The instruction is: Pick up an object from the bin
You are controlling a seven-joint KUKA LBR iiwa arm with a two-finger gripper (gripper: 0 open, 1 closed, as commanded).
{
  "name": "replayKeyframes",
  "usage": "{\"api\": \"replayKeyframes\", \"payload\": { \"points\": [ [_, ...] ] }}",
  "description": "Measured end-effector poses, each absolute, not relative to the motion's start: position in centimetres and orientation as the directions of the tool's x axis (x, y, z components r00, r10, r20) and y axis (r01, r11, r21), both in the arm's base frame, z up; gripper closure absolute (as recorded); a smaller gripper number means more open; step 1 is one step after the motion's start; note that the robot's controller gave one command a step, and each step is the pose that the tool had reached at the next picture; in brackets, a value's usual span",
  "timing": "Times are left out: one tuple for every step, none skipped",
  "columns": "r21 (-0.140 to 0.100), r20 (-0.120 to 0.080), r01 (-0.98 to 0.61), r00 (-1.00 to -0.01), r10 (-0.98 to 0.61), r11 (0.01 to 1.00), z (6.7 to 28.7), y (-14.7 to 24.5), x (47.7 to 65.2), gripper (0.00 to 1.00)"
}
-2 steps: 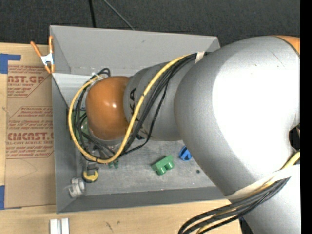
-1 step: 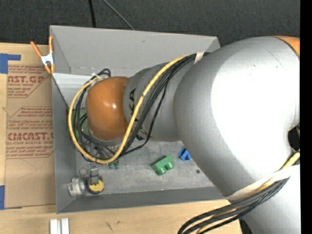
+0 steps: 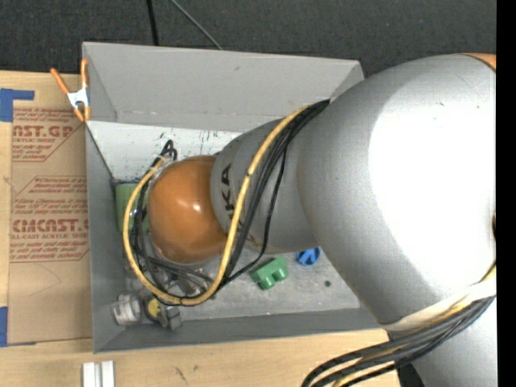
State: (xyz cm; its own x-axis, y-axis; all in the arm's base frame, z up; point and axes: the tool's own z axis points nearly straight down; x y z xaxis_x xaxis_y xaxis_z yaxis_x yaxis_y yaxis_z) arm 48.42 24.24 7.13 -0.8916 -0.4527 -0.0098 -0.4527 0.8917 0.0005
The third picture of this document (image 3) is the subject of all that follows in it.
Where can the yellow and black round tool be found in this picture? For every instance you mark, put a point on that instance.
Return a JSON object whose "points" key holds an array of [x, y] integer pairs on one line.
{"points": [[153, 308]]}

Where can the small grey block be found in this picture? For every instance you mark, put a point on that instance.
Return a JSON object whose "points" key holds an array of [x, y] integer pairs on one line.
{"points": [[173, 319]]}

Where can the clear plastic bottle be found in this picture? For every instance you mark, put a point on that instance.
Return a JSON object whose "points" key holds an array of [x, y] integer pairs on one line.
{"points": [[126, 309]]}

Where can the green toy block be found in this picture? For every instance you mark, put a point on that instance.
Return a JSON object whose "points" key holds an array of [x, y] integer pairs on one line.
{"points": [[268, 274]]}

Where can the light green sponge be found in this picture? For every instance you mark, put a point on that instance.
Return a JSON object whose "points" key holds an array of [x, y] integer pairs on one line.
{"points": [[124, 204]]}

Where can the blue toy piece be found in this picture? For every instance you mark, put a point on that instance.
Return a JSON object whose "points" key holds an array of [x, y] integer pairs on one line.
{"points": [[308, 256]]}

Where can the brown cardboard board, red print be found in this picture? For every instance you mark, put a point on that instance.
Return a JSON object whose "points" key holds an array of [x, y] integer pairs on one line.
{"points": [[44, 264]]}

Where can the grey metal bin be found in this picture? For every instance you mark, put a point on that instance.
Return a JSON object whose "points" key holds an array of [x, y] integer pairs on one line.
{"points": [[225, 87]]}

